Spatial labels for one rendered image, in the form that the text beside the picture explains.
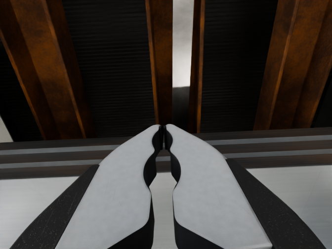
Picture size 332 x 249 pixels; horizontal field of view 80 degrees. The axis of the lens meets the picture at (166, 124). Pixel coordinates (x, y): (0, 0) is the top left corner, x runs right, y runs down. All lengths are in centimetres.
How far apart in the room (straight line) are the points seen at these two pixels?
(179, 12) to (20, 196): 30
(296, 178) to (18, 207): 33
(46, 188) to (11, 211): 7
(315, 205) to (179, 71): 25
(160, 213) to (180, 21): 26
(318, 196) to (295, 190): 3
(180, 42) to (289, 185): 23
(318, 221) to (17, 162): 39
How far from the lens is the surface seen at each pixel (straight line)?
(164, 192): 25
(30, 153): 30
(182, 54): 31
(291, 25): 36
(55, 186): 27
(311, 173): 28
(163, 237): 32
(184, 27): 31
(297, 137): 29
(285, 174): 27
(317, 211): 34
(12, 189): 30
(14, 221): 35
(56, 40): 35
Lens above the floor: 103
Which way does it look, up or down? 60 degrees down
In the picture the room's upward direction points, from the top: 179 degrees clockwise
